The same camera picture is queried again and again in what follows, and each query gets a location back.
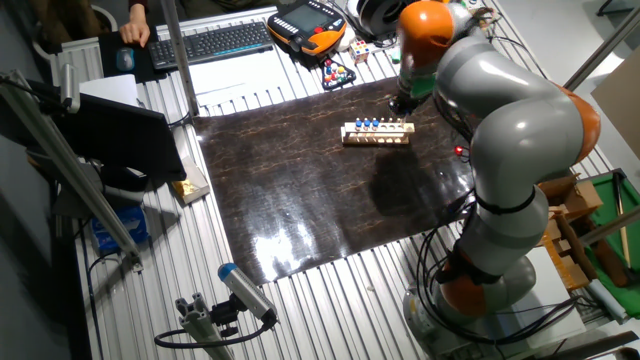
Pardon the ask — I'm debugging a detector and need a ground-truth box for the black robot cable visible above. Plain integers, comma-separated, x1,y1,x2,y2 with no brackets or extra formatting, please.
429,234,586,341
414,224,596,346

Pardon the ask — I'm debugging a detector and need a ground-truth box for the black monitor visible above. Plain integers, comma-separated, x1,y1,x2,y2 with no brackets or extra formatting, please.
52,92,188,184

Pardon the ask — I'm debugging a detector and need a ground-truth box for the light wooden block stack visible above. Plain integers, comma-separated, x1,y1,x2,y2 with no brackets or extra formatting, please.
539,209,599,294

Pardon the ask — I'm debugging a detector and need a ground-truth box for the white flat box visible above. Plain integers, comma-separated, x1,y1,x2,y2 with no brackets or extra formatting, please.
78,73,140,107

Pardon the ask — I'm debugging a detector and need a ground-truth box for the dark marble pattern mat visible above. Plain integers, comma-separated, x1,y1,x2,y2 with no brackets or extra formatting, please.
192,74,476,286

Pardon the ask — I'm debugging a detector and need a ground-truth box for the brown cardboard sheet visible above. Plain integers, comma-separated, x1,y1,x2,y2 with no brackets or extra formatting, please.
591,47,640,176

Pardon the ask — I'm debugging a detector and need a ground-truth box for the blue tissue pack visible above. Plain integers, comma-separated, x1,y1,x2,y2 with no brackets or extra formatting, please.
90,204,150,254

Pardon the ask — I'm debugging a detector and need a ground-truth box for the white paper sheet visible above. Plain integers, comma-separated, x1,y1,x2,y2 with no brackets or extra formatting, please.
188,47,296,109

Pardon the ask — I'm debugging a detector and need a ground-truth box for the operator bare hand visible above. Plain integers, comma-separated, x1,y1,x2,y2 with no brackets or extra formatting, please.
118,3,152,49

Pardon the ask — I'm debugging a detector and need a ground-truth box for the short aluminium profile piece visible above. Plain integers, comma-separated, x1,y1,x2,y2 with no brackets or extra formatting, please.
174,292,236,360

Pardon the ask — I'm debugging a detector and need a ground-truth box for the silver camera with blue end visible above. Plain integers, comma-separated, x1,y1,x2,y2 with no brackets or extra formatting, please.
217,262,279,324

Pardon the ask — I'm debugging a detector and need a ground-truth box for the black filament spool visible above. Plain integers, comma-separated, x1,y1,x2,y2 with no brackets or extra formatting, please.
357,0,409,39

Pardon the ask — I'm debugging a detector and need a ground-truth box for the aluminium frame strut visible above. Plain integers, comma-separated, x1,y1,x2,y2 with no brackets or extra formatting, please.
563,5,640,92

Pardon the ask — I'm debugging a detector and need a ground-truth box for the aluminium frame post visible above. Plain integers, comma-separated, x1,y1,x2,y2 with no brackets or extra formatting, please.
158,0,201,119

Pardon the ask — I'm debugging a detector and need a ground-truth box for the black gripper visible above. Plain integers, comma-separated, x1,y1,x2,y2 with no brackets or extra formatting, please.
388,92,419,124

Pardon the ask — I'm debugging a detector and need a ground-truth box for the brown cardboard box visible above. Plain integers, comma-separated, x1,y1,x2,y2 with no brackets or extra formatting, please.
538,173,605,221

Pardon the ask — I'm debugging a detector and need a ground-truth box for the black computer keyboard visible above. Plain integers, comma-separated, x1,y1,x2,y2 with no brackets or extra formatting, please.
146,20,276,71

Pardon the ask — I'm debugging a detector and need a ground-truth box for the wooden test tube rack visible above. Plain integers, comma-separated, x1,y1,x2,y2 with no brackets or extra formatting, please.
340,118,416,147

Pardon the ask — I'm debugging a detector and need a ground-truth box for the dark computer mouse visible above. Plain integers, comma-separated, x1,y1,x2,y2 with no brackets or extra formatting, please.
115,47,136,72

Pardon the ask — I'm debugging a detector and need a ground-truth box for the orange and black teach pendant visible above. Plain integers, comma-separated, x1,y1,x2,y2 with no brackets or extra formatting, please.
266,0,349,56

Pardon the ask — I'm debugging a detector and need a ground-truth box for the green mini pool table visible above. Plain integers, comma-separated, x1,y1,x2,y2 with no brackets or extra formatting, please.
584,169,640,319

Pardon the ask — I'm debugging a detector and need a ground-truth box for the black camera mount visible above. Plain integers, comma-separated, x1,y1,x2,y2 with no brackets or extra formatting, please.
209,294,242,339

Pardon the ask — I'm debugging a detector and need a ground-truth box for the silver bar camera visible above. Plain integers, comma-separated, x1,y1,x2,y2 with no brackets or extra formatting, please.
59,62,81,115

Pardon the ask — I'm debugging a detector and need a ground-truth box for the black mouse pad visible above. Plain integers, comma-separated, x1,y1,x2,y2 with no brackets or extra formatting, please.
97,30,169,85

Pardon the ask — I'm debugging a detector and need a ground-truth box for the black triangular ball tray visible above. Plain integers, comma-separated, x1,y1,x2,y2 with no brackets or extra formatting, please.
321,58,358,92

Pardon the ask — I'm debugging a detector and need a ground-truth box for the black camera cable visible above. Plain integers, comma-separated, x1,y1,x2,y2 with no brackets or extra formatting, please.
153,309,279,350

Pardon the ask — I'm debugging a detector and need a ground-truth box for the long diagonal aluminium strut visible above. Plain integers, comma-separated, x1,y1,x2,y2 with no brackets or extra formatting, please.
0,69,144,271

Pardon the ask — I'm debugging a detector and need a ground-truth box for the wooden cue stick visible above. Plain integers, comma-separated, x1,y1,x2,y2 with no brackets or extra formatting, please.
613,172,632,269

